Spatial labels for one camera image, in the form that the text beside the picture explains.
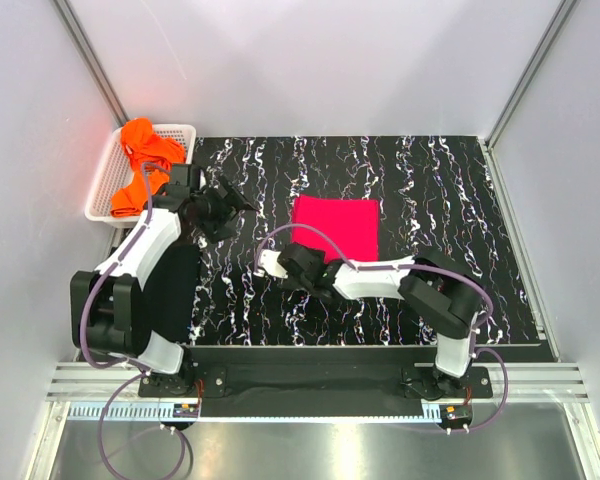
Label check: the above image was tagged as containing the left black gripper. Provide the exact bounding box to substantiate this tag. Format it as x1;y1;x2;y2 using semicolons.
190;175;256;243

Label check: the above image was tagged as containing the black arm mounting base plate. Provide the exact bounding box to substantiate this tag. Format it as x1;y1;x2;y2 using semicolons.
139;346;493;400

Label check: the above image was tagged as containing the white plastic basket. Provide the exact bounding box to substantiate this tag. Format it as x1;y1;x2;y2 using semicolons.
84;124;197;229

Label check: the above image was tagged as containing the folded black t shirt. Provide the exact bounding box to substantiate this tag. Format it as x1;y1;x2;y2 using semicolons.
143;244;201;344

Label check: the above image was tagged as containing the magenta pink t shirt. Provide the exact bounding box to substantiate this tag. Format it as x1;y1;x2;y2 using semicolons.
291;195;380;262

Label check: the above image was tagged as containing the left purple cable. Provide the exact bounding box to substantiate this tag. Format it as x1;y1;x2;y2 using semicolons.
77;162;196;477

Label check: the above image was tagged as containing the orange t shirt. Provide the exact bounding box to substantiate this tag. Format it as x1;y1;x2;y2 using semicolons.
110;117;186;218

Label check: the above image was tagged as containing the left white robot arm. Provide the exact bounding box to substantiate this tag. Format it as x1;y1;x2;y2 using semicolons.
70;164;255;396

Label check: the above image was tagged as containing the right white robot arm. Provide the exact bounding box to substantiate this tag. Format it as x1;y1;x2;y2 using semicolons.
255;243;493;400

